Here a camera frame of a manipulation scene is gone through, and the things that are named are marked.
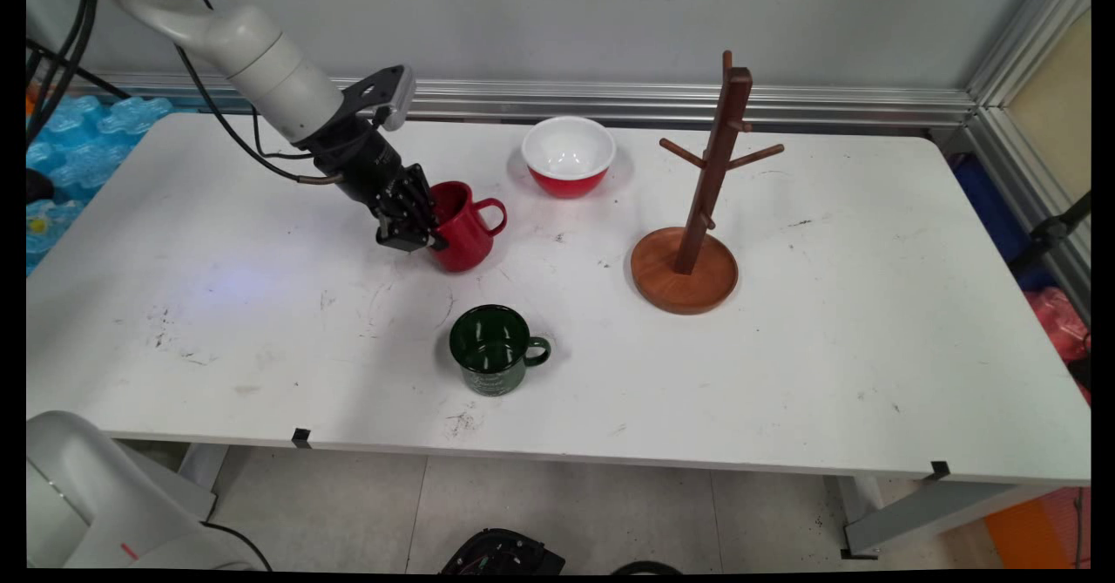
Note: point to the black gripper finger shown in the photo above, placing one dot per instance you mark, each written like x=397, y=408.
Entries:
x=402, y=217
x=431, y=204

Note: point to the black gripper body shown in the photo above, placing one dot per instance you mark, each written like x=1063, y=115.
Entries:
x=353, y=160

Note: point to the red speckled mug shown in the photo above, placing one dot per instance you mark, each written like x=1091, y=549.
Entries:
x=466, y=243

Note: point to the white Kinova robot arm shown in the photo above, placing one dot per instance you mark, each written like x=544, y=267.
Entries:
x=253, y=51

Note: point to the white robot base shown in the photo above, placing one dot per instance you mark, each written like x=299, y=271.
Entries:
x=96, y=496

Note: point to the red bowl white inside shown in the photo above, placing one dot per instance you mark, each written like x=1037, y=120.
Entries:
x=568, y=149

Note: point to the dark green mug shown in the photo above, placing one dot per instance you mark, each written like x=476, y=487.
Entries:
x=492, y=352

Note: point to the black tape piece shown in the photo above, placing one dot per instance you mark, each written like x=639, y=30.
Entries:
x=301, y=437
x=939, y=470

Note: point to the wooden mug tree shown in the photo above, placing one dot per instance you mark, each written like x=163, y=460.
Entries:
x=688, y=282

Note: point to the thin black rod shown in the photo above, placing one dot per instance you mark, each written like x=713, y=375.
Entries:
x=78, y=71

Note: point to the grey table leg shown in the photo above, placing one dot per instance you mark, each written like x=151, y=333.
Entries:
x=923, y=513
x=202, y=474

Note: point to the black device on floor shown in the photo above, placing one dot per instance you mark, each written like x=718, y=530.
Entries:
x=501, y=555

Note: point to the blue floor mat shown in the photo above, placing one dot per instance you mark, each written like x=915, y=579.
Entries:
x=989, y=208

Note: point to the beige panel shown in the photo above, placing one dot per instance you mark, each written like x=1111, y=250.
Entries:
x=1058, y=104

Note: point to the orange red floor mat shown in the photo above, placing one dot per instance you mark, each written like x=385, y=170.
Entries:
x=1032, y=535

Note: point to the wrist camera with black bracket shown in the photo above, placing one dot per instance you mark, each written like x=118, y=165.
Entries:
x=383, y=91

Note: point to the aluminium frame rail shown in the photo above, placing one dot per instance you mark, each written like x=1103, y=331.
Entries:
x=1037, y=208
x=784, y=104

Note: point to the aluminium frame post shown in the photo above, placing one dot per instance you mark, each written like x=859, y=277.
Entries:
x=1037, y=30

